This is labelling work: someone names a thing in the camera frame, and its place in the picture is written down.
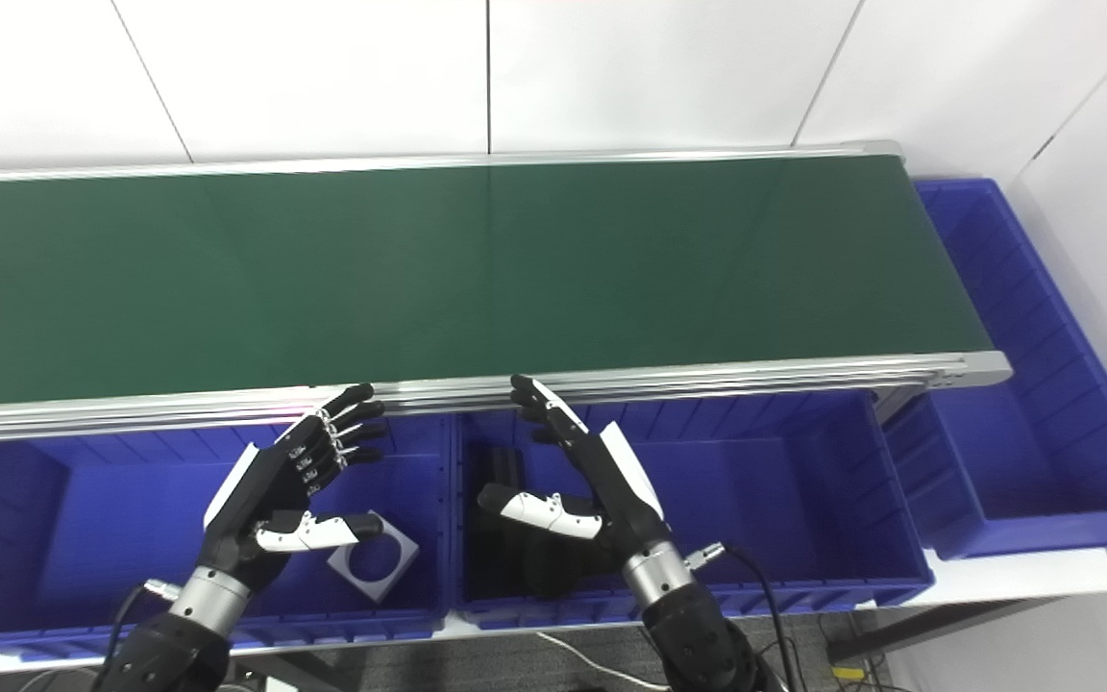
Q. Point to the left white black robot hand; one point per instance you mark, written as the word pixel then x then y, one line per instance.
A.
pixel 270 490

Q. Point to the aluminium conveyor leg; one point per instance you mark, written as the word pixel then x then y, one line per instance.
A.
pixel 899 399

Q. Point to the green conveyor belt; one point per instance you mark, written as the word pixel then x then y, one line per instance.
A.
pixel 131 415
pixel 419 279

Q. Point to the blue plastic bin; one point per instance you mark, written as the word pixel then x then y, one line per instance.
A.
pixel 1034 471
pixel 102 538
pixel 784 519

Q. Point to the black cylinder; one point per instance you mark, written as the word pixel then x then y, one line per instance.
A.
pixel 544 569

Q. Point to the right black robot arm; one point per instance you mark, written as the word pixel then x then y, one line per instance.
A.
pixel 698 634

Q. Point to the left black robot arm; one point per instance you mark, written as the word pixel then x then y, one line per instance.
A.
pixel 169 644

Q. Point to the dark table frame bar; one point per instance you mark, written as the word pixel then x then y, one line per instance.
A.
pixel 938 630

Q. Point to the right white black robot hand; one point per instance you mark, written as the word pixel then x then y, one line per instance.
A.
pixel 621 500

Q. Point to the black T-shaped part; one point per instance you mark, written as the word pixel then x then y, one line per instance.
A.
pixel 505 471

